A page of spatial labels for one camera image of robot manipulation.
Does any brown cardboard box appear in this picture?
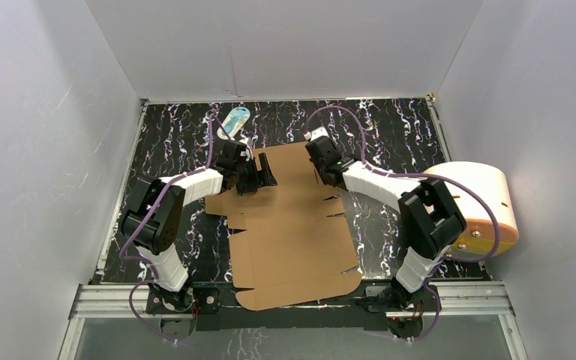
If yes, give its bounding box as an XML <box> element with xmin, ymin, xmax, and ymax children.
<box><xmin>205</xmin><ymin>142</ymin><xmax>362</xmax><ymax>311</ymax></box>

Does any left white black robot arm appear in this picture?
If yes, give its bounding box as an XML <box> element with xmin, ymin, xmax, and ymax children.
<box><xmin>119</xmin><ymin>140</ymin><xmax>278</xmax><ymax>312</ymax></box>

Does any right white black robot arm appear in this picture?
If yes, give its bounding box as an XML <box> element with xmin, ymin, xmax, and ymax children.
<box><xmin>304</xmin><ymin>131</ymin><xmax>467</xmax><ymax>311</ymax></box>

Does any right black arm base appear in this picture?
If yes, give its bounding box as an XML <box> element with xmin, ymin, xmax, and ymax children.
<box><xmin>354</xmin><ymin>279</ymin><xmax>443</xmax><ymax>344</ymax></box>

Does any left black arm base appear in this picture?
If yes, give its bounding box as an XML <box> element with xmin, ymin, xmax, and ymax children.
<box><xmin>146</xmin><ymin>283</ymin><xmax>221</xmax><ymax>346</ymax></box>

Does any teal white packaged item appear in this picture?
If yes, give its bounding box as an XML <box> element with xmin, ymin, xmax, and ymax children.
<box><xmin>217</xmin><ymin>106</ymin><xmax>251</xmax><ymax>140</ymax></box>

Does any large white tape roll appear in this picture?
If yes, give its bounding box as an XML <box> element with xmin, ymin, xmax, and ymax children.
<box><xmin>424</xmin><ymin>161</ymin><xmax>519</xmax><ymax>259</ymax></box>

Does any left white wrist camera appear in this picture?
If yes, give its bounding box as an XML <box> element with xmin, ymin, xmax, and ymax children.
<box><xmin>239</xmin><ymin>137</ymin><xmax>254</xmax><ymax>161</ymax></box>

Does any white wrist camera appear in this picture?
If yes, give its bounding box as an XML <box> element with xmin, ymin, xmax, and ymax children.
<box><xmin>239</xmin><ymin>137</ymin><xmax>254</xmax><ymax>161</ymax></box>
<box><xmin>304</xmin><ymin>126</ymin><xmax>330</xmax><ymax>146</ymax></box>

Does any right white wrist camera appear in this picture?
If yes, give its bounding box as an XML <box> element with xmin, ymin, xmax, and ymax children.
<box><xmin>304</xmin><ymin>126</ymin><xmax>330</xmax><ymax>146</ymax></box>

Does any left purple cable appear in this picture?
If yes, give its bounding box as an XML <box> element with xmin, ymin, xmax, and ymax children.
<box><xmin>118</xmin><ymin>112</ymin><xmax>230</xmax><ymax>344</ymax></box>

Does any purple cable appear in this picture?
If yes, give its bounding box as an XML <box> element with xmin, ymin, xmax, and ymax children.
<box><xmin>118</xmin><ymin>112</ymin><xmax>230</xmax><ymax>344</ymax></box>
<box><xmin>305</xmin><ymin>105</ymin><xmax>503</xmax><ymax>342</ymax></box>

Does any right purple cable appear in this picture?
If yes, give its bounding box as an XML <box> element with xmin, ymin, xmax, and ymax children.
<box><xmin>305</xmin><ymin>105</ymin><xmax>503</xmax><ymax>342</ymax></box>

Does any aluminium frame rail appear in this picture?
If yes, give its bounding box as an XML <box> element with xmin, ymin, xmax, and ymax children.
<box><xmin>58</xmin><ymin>280</ymin><xmax>528</xmax><ymax>359</ymax></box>

